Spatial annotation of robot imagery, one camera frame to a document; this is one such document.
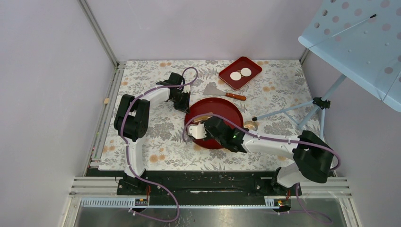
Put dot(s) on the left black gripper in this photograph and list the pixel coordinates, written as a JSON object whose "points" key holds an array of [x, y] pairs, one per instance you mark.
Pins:
{"points": [[185, 106]]}

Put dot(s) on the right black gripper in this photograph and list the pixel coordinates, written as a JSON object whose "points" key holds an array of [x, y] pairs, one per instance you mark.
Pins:
{"points": [[208, 135]]}

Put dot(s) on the round red tray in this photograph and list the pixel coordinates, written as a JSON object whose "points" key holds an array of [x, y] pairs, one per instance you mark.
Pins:
{"points": [[217, 106]]}

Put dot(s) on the wooden double-ended roller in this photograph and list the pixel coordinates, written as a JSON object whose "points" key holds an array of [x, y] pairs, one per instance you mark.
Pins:
{"points": [[202, 118]]}

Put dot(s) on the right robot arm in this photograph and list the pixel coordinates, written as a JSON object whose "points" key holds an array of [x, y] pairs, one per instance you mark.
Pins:
{"points": [[311, 156]]}

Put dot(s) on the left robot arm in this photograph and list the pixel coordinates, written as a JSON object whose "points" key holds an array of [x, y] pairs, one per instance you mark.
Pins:
{"points": [[132, 119]]}

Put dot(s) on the left round dumpling wrapper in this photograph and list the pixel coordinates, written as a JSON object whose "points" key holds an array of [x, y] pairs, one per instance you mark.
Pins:
{"points": [[236, 76]]}

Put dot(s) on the round dumpling wrapper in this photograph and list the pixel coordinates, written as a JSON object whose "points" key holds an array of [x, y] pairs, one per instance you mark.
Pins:
{"points": [[236, 76], [246, 72]]}

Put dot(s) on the right round dumpling wrapper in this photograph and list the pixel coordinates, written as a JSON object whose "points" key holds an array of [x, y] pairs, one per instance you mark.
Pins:
{"points": [[246, 72]]}

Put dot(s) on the red rectangular tray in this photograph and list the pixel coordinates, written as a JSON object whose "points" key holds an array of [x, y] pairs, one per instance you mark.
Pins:
{"points": [[237, 65]]}

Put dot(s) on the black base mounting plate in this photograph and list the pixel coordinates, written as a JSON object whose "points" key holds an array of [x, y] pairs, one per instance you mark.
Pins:
{"points": [[193, 188]]}

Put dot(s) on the light blue tripod stand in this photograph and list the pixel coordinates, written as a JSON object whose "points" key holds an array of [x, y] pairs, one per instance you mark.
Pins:
{"points": [[318, 104]]}

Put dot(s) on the light blue perforated panel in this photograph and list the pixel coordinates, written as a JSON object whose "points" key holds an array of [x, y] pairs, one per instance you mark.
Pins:
{"points": [[362, 40]]}

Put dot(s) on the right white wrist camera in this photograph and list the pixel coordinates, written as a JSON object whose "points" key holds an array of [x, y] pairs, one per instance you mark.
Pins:
{"points": [[197, 131]]}

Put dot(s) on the scraper with orange handle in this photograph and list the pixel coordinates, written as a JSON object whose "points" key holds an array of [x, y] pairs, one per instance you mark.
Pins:
{"points": [[212, 90]]}

